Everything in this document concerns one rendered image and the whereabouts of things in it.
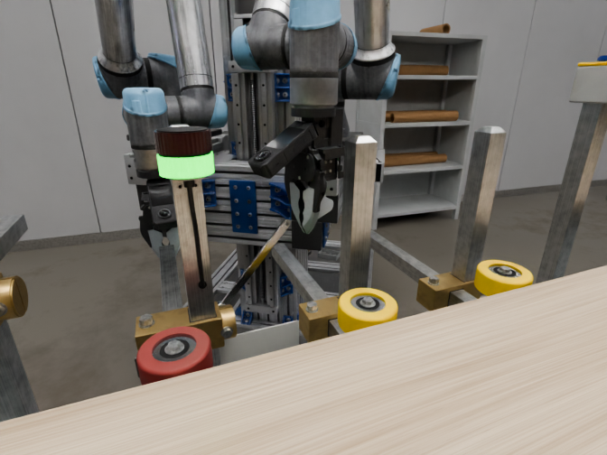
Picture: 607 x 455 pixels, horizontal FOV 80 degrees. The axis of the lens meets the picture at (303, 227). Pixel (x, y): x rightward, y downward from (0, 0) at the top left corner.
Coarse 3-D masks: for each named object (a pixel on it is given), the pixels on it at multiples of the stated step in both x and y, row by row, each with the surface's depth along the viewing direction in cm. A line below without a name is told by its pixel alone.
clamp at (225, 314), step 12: (168, 312) 53; (180, 312) 53; (216, 312) 53; (228, 312) 54; (156, 324) 51; (168, 324) 51; (180, 324) 51; (192, 324) 51; (204, 324) 51; (216, 324) 52; (228, 324) 53; (144, 336) 49; (216, 336) 53; (228, 336) 53
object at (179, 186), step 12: (168, 132) 37; (180, 132) 37; (192, 132) 38; (168, 156) 38; (180, 156) 38; (192, 156) 38; (180, 180) 39; (192, 180) 40; (180, 192) 44; (192, 192) 45; (192, 204) 42; (192, 216) 44
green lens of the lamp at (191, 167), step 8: (160, 160) 39; (168, 160) 38; (176, 160) 38; (184, 160) 38; (192, 160) 38; (200, 160) 39; (208, 160) 40; (160, 168) 39; (168, 168) 38; (176, 168) 38; (184, 168) 38; (192, 168) 38; (200, 168) 39; (208, 168) 40; (168, 176) 39; (176, 176) 38; (184, 176) 38; (192, 176) 39; (200, 176) 39
